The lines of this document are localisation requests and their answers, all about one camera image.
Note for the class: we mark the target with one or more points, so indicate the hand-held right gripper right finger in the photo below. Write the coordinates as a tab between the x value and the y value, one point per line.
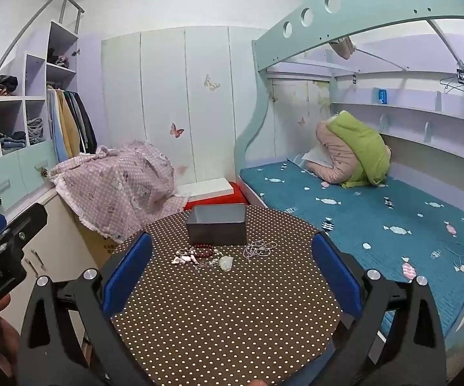
336	273

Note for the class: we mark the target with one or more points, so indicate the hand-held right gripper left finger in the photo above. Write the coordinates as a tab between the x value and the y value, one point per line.
129	269

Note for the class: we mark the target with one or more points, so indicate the grey metal box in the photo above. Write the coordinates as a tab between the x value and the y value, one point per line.
215	225

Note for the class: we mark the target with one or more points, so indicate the cream cupboard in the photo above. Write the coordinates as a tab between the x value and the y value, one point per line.
61	225

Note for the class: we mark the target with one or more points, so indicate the mint drawer cabinet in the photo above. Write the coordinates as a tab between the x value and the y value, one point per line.
10	177

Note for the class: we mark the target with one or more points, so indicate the teal candy print bedsheet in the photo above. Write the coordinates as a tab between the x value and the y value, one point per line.
376	225

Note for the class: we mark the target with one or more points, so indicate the folded blue jeans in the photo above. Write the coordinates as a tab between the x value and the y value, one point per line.
12	140
35	128

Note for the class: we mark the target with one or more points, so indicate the pink printed blanket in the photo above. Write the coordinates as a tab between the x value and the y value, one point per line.
119	181

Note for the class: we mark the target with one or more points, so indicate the row of hanging clothes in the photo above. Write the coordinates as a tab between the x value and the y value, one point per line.
71	124

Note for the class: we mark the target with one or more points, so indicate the round polka dot table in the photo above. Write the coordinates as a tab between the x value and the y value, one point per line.
223	321

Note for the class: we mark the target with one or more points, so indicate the white paper booklet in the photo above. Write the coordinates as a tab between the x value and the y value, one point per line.
316	157

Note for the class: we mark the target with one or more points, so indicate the red stool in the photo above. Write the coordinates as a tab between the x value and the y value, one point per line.
232	199

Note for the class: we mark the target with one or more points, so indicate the green and pink quilt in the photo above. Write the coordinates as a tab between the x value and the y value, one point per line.
360	148

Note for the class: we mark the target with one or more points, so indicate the pink butterfly sticker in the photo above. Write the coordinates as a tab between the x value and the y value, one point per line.
176	130

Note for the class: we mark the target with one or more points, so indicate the white cube shelf unit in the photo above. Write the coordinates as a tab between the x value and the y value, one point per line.
35	72

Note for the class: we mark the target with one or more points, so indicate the white wardrobe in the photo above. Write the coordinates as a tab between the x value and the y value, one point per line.
163	100

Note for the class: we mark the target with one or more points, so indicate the small blue box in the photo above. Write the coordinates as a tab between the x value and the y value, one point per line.
380	95

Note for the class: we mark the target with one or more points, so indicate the silver curved railing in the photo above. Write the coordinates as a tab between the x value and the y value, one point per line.
19	36

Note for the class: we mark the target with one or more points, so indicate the pale butterfly sticker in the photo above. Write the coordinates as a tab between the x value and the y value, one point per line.
211	83

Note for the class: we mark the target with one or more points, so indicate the grey hanging cloth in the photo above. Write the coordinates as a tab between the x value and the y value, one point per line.
342	47

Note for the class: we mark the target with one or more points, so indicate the white wall shelf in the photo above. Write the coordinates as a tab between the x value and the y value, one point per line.
416	112

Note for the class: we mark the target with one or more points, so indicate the mint bunk bed frame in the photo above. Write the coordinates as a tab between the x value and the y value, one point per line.
336	20

